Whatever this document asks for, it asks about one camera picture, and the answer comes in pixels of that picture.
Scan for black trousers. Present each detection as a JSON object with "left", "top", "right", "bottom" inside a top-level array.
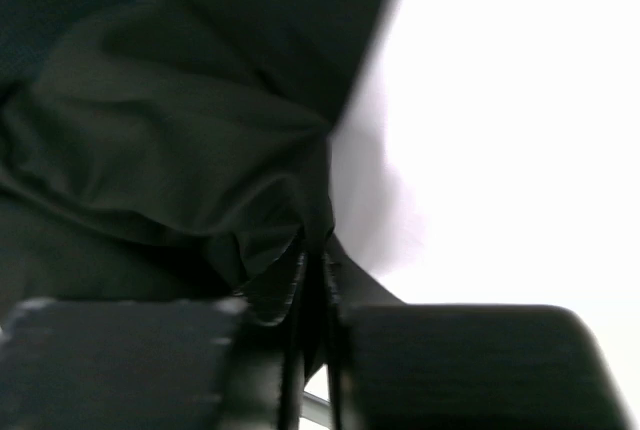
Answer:
[{"left": 0, "top": 0, "right": 416, "bottom": 311}]

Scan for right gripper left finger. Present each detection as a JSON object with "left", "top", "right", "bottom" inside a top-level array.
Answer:
[{"left": 1, "top": 250, "right": 305, "bottom": 429}]

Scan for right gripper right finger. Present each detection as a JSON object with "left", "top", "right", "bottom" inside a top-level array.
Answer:
[{"left": 323, "top": 238, "right": 631, "bottom": 429}]

